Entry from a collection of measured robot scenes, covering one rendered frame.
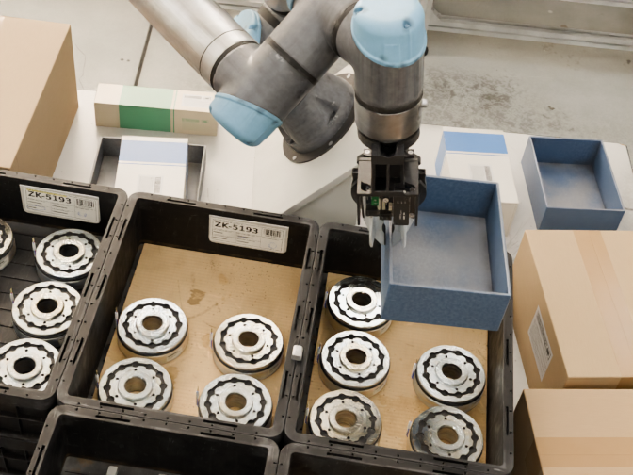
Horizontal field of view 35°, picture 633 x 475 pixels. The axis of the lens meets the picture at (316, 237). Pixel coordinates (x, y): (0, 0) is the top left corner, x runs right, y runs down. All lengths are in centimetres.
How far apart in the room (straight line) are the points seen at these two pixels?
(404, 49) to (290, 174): 76
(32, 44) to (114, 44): 151
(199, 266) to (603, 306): 64
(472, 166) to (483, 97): 148
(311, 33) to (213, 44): 12
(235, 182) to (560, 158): 66
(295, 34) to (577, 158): 110
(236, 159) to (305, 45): 90
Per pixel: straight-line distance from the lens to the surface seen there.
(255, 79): 113
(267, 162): 186
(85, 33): 351
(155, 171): 184
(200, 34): 120
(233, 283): 161
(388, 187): 115
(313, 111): 173
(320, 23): 113
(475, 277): 135
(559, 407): 152
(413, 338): 158
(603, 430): 152
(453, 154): 195
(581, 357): 159
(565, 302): 165
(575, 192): 207
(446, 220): 141
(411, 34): 105
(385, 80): 107
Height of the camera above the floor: 206
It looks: 47 degrees down
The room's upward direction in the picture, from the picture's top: 8 degrees clockwise
